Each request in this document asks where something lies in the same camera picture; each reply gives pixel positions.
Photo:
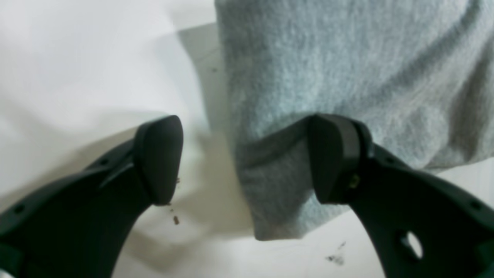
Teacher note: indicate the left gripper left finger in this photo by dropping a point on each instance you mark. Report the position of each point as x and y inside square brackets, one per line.
[75, 227]

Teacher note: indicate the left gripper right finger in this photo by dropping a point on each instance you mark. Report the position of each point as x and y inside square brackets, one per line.
[421, 226]

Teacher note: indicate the grey T-shirt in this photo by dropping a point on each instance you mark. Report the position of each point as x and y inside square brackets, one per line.
[418, 73]

